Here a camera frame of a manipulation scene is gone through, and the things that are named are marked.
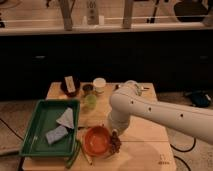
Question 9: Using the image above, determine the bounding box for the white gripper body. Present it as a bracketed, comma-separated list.
[108, 112, 130, 135]

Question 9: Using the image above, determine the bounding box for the dark purple grape bunch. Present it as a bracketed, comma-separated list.
[109, 131, 121, 154]

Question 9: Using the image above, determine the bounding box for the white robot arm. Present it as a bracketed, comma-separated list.
[108, 80, 213, 145]

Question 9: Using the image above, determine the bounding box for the red bowl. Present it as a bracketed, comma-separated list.
[83, 126, 110, 157]

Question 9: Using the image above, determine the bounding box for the dark brown bowl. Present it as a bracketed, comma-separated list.
[60, 76, 80, 97]

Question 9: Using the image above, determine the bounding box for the beige block in bowl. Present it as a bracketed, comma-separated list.
[65, 76, 75, 93]

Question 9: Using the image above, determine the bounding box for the green translucent cup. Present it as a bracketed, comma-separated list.
[84, 94, 97, 109]

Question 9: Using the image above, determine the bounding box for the small dark cup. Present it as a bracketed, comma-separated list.
[82, 84, 93, 95]

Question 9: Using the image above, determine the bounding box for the green cucumber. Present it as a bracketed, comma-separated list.
[65, 140, 81, 169]

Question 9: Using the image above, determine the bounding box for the yellow-green stick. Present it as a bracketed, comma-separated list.
[80, 143, 93, 165]

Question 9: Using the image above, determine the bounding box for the grey folded cloth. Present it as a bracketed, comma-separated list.
[56, 108, 74, 129]

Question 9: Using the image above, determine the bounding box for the green plastic tray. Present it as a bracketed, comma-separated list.
[19, 99, 80, 157]

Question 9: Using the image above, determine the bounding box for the teal object on floor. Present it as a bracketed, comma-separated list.
[190, 92, 211, 108]

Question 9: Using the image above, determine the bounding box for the black cable on floor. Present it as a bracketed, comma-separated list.
[169, 136, 197, 171]

